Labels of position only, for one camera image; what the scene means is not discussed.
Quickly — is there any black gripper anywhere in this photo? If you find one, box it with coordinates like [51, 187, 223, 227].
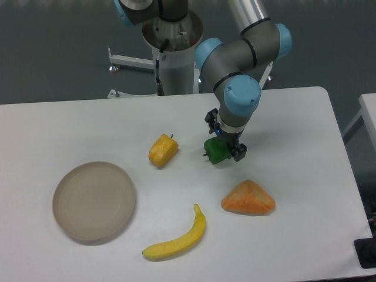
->
[204, 108, 247, 162]

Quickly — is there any green toy pepper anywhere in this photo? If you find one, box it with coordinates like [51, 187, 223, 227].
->
[204, 137, 232, 165]

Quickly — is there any silver and grey robot arm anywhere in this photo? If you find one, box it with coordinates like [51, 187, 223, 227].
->
[114, 1, 292, 164]

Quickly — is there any yellow toy pepper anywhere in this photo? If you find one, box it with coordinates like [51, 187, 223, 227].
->
[148, 134, 179, 168]

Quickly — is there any orange toy fruit wedge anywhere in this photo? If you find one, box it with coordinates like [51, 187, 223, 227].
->
[221, 180, 276, 216]

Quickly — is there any yellow toy banana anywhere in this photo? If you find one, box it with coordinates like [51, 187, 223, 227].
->
[142, 203, 207, 260]

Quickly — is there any white side table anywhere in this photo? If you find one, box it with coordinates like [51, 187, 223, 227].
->
[341, 93, 376, 149]

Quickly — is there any beige round plate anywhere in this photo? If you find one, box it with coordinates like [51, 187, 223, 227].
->
[52, 162, 136, 246]

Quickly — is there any black device at table edge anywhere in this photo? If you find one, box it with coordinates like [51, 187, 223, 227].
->
[354, 238, 375, 269]

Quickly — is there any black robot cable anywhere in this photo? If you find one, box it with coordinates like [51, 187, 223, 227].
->
[155, 38, 170, 96]

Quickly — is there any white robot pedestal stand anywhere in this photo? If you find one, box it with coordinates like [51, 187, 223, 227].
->
[109, 1, 283, 98]

